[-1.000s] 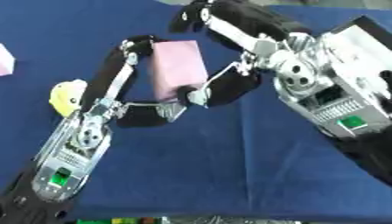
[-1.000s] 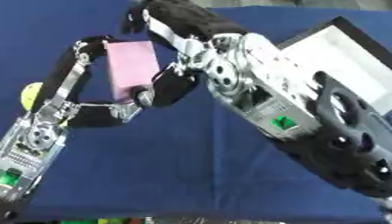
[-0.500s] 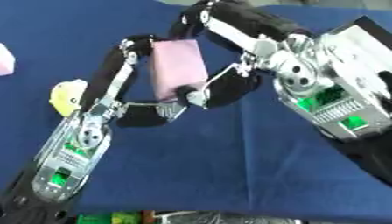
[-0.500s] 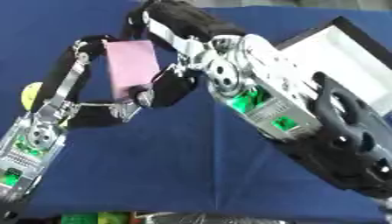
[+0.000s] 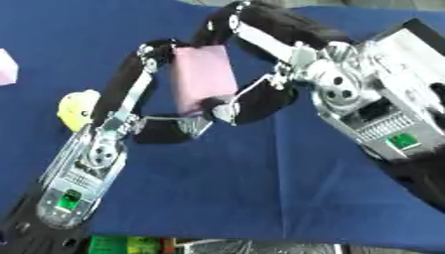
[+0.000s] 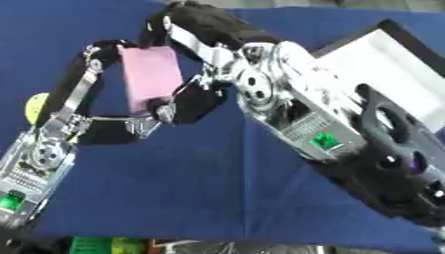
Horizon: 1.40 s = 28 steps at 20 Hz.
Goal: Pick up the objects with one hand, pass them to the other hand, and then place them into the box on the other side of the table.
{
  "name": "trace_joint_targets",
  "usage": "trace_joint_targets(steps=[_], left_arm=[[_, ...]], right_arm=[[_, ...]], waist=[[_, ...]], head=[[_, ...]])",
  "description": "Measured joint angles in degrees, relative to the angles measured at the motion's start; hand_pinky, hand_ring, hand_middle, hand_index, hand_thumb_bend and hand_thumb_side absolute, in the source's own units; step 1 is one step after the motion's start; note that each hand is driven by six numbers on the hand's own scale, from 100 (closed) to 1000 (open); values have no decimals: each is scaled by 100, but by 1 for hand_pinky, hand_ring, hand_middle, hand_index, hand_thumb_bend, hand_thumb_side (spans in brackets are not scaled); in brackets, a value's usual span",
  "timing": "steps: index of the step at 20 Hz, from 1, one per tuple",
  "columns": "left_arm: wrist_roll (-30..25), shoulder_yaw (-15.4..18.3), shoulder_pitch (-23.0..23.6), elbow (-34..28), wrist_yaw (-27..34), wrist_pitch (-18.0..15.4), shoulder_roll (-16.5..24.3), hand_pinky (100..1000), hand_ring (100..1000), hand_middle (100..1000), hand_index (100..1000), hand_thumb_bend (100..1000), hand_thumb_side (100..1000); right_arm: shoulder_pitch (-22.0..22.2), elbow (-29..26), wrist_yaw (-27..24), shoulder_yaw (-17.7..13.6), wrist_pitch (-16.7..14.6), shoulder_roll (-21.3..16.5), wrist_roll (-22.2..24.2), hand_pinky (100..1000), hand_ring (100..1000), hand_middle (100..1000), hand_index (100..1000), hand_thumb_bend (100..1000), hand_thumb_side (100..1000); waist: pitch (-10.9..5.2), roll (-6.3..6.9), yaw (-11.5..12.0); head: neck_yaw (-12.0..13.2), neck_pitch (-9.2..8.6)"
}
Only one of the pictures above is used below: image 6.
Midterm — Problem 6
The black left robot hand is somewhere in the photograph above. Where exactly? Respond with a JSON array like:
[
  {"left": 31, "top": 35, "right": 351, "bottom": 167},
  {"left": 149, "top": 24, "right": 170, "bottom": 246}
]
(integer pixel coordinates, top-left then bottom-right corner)
[{"left": 33, "top": 39, "right": 178, "bottom": 147}]

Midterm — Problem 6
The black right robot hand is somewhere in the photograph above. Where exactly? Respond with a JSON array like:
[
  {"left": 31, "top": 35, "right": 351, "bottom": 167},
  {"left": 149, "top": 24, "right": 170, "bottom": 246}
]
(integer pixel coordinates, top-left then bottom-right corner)
[{"left": 137, "top": 1, "right": 287, "bottom": 126}]

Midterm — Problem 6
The black box with white inside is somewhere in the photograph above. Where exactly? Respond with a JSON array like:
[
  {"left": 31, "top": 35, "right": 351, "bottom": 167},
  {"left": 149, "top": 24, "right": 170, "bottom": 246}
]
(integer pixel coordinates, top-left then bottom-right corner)
[{"left": 311, "top": 18, "right": 445, "bottom": 134}]

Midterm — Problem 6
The green box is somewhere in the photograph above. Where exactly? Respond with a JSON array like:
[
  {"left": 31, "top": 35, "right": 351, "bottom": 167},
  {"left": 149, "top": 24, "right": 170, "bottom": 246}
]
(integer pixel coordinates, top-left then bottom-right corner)
[{"left": 68, "top": 235, "right": 148, "bottom": 254}]

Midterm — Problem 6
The pink rectangular block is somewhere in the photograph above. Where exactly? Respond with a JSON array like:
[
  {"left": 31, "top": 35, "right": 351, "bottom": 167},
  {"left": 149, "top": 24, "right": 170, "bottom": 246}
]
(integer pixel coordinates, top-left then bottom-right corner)
[{"left": 116, "top": 46, "right": 187, "bottom": 114}]

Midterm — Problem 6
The yellow round toy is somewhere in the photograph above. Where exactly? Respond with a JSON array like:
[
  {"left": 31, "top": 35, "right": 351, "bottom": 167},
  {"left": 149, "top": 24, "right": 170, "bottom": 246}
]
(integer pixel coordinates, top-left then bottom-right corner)
[{"left": 22, "top": 91, "right": 53, "bottom": 126}]

